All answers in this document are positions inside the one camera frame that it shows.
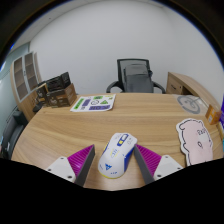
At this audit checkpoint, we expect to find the white printed sticker sheet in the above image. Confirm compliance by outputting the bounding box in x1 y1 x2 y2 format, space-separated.
69 93 117 113

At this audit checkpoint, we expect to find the pink pig-shaped mouse pad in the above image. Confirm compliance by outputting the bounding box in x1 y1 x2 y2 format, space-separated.
175 117 214 167

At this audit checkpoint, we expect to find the white and blue computer mouse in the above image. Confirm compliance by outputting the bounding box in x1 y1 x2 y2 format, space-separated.
97 132 138 180

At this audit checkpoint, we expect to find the grey backpack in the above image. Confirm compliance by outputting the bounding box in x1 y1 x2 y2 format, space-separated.
123 64 155 94

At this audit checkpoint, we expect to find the black cardboard box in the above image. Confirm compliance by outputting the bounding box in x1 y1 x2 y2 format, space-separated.
44 71 72 93

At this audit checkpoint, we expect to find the clear sheet with grey circle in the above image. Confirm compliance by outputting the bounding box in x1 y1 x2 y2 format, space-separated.
175 94 203 115

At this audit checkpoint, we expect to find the black mesh office chair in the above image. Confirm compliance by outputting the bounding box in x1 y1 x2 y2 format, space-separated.
105 58 167 95

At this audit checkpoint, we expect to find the wooden side desk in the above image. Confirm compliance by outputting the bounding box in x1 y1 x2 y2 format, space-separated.
165 71 221 111

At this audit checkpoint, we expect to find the wooden shelf unit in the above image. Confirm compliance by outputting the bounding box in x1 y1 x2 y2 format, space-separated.
9 50 43 121

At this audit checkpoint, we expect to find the black sofa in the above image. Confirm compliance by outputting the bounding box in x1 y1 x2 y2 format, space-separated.
0 109 29 159

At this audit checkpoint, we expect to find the large brown cardboard box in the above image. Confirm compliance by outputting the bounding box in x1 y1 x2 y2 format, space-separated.
45 83 78 108

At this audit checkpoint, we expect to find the small brown cardboard box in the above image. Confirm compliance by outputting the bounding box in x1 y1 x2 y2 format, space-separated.
34 83 49 105

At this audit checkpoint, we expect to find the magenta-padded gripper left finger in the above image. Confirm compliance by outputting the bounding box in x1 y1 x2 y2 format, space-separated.
44 143 97 188

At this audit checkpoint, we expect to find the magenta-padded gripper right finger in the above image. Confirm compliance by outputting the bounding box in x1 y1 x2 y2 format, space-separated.
133 144 184 186

